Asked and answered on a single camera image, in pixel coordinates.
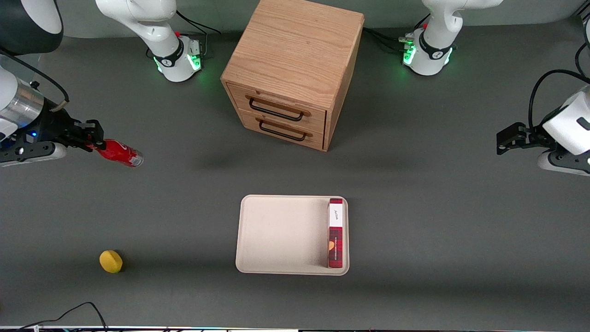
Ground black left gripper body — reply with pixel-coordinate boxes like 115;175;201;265
524;125;556;151

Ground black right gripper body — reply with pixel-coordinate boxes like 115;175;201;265
27;107;81;149

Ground red coke bottle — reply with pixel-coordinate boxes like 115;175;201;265
95;139;145;168

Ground beige rectangular tray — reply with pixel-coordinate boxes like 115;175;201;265
235;194;350;276

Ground yellow lemon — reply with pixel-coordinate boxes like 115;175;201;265
99;250;124;274

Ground red plaid carton box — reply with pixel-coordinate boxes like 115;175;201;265
327;198;344;269

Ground light wooden drawer cabinet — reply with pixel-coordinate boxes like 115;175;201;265
220;0;365;152

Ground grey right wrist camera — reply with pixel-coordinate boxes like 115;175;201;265
0;142;68;168

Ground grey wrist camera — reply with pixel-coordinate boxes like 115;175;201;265
0;142;68;168
537;148;590;177

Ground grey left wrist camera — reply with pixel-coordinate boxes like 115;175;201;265
537;148;590;177

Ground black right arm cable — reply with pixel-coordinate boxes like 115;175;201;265
0;46;71;113

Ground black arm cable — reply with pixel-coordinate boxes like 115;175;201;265
0;46;71;113
528;69;590;132

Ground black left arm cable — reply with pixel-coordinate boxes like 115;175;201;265
528;69;590;132

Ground black right base cables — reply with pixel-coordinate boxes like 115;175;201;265
175;8;223;58

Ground black base cables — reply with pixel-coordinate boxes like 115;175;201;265
175;8;223;58
363;14;431;53

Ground black left base cables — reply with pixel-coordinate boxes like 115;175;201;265
363;14;431;53

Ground thin black floor cable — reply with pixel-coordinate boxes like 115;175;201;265
16;302;109;332

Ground black metal drawer handle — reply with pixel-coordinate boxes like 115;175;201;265
255;117;313;142
245;95;311;123

